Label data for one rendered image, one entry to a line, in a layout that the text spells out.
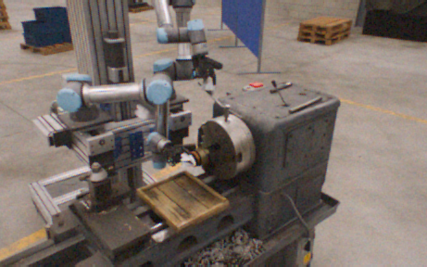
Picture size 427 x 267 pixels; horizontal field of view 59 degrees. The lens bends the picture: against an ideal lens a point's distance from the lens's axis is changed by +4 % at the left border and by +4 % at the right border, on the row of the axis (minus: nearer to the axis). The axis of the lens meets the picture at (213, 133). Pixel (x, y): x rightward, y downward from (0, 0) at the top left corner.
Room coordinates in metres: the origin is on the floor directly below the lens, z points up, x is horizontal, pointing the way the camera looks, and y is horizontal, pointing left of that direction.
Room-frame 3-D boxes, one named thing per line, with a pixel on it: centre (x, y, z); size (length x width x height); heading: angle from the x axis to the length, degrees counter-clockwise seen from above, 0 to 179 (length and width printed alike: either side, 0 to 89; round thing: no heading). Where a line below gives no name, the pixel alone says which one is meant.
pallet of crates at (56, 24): (8.04, 3.35, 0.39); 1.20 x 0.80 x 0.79; 145
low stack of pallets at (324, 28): (9.42, -2.72, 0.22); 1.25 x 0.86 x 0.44; 140
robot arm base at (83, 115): (1.82, 0.69, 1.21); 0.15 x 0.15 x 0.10
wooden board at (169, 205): (1.48, 0.15, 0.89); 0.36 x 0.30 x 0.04; 40
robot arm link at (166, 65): (2.13, 0.30, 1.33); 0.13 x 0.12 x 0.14; 104
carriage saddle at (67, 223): (1.21, 0.47, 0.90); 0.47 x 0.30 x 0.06; 40
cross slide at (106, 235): (1.25, 0.44, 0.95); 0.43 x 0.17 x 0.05; 40
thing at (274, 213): (1.92, -0.35, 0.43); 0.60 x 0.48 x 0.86; 130
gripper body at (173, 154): (1.58, 0.19, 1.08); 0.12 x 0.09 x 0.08; 40
